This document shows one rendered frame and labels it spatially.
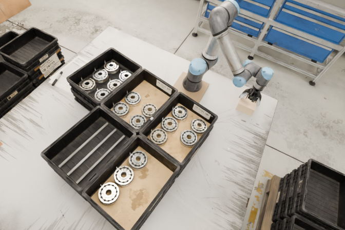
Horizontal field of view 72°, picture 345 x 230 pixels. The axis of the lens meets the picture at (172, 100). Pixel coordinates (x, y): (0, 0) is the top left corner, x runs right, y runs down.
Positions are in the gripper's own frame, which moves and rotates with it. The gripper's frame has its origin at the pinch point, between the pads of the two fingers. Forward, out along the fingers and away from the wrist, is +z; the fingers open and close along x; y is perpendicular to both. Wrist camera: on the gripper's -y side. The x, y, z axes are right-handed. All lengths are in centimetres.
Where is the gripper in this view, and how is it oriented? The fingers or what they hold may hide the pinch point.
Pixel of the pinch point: (248, 100)
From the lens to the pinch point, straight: 183.9
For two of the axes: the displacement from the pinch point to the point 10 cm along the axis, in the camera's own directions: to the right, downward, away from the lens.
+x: 8.8, 4.3, -1.9
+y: -4.6, 7.0, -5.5
